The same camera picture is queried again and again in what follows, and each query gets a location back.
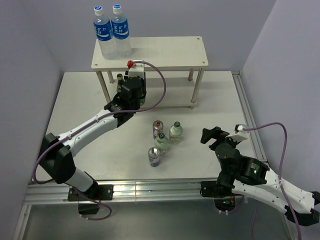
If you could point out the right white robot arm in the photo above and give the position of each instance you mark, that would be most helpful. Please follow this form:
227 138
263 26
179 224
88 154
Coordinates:
250 177

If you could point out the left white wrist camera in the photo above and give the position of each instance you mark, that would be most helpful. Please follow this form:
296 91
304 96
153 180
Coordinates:
136 69

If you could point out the black box under rail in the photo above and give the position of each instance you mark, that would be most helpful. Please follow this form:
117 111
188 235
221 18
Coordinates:
88 209

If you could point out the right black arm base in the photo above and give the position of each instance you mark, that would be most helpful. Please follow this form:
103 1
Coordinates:
211 189

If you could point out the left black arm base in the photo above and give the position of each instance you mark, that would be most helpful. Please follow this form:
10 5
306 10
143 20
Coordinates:
98 192

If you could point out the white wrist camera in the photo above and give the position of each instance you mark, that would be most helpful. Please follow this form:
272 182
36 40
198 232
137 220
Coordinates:
239 135
136 69

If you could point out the right blue-label water bottle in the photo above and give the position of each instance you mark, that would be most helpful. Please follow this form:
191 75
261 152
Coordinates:
120 27

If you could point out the blue silver can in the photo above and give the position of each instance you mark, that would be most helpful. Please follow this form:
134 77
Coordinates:
154 156

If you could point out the aluminium rail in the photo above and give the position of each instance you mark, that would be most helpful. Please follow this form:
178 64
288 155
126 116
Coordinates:
249 118
124 191

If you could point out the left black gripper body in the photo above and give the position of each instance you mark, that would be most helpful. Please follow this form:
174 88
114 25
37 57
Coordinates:
137 105

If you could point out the white two-tier shelf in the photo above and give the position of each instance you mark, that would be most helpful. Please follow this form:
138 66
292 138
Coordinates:
181 59

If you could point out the green glass bottle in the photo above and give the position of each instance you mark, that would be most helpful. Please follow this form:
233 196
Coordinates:
120 82
142 101

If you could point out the rear red silver can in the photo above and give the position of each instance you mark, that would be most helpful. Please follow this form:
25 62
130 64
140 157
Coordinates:
157 128

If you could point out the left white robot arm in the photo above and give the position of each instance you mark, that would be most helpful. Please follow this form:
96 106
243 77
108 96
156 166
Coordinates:
58 152

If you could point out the aluminium right rail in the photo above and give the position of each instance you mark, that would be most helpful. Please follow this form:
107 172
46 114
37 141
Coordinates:
249 118

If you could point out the left blue-label water bottle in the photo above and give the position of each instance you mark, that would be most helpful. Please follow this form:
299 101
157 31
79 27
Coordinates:
104 33

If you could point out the clear glass bottle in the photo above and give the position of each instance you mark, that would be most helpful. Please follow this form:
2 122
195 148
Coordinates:
161 142
175 133

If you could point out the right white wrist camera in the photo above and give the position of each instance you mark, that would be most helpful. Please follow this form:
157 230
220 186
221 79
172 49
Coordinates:
239 135

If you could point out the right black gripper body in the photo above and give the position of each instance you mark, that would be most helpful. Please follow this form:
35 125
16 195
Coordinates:
231 141

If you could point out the blue-label water bottle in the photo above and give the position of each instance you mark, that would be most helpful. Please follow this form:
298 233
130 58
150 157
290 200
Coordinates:
104 33
120 27

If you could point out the aluminium front rail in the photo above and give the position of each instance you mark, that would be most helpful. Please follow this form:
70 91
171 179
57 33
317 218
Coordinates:
124 191

